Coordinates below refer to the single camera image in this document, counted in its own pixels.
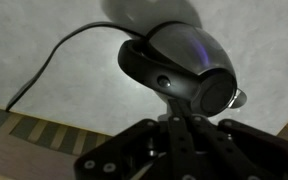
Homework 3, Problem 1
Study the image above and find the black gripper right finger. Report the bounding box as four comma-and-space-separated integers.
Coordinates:
180, 99, 288, 180

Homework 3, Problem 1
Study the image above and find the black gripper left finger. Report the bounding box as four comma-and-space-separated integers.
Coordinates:
73, 99, 199, 180

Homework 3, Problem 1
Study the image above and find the stainless steel electric kettle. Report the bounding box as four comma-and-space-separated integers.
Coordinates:
117, 20, 248, 119

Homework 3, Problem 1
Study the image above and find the wooden chair with narrow slats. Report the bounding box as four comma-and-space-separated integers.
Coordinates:
0, 104, 116, 180

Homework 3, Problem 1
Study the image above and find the black kettle power cord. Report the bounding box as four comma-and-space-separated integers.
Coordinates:
4, 20, 148, 113

